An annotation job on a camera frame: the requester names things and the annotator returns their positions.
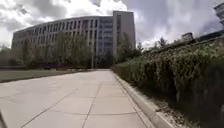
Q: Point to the green hedge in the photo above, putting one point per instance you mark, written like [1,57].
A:
[180,70]

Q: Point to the bare soil strip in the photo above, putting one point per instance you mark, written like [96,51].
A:
[170,113]

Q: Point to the pale concrete slab pavement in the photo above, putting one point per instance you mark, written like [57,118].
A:
[83,100]

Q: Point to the dark green trees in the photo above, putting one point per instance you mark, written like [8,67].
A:
[126,50]

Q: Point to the grey concrete kerb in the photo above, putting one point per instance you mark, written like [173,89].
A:
[143,103]

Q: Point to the grass lawn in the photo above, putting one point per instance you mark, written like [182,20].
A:
[26,74]

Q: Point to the small building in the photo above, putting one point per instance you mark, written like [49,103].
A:
[187,36]

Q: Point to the tall building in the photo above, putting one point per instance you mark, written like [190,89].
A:
[220,11]

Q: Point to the row of trees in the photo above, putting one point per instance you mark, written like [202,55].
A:
[66,50]

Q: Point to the large grey curved building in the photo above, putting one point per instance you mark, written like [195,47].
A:
[106,30]

